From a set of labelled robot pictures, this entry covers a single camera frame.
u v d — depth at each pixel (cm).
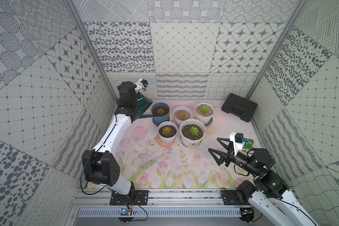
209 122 104
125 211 71
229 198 73
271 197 47
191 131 88
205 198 76
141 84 71
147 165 86
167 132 88
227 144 66
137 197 73
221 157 56
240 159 56
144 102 86
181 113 96
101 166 42
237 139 54
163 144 93
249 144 93
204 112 98
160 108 102
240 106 111
